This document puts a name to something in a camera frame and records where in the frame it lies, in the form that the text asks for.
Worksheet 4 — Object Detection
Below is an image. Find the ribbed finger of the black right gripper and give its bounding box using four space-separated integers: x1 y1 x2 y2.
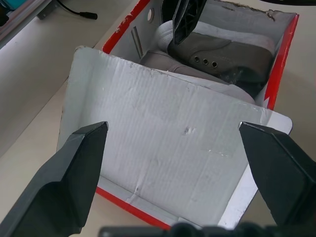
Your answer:
161 0 179 25
172 0 207 45

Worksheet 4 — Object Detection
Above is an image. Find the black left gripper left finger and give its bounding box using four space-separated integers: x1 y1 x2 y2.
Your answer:
0 120 110 237

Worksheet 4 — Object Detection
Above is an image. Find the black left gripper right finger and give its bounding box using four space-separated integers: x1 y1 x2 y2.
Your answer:
238 121 316 226

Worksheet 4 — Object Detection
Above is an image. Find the dark grey canvas shoe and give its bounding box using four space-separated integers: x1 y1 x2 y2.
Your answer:
158 20 277 98

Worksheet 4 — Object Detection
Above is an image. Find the red and white cardboard shoebox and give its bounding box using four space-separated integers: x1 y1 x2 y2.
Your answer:
56 0 300 230

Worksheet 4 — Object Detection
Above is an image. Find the light grey canvas shoe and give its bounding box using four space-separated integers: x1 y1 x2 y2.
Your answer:
139 50 255 104

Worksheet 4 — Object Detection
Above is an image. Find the teal object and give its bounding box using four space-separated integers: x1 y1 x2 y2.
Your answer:
0 0 16 11

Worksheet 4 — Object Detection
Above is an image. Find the black cable with plug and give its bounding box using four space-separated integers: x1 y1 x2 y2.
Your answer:
62 0 98 21

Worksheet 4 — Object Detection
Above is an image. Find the aluminium frame rail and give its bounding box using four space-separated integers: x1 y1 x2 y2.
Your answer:
0 0 54 42

